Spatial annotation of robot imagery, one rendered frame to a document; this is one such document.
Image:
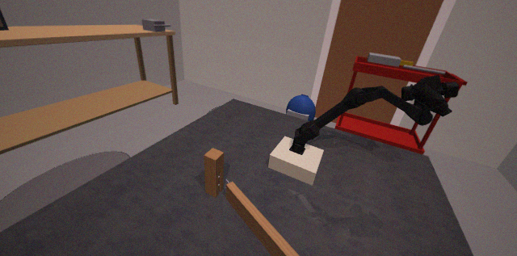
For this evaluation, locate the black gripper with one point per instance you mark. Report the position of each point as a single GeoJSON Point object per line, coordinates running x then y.
{"type": "Point", "coordinates": [450, 90]}

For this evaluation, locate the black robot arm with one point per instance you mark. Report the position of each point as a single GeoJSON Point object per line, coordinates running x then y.
{"type": "Point", "coordinates": [422, 92]}

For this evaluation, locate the brown wooden post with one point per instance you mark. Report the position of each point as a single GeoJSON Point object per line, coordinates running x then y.
{"type": "Point", "coordinates": [213, 171]}

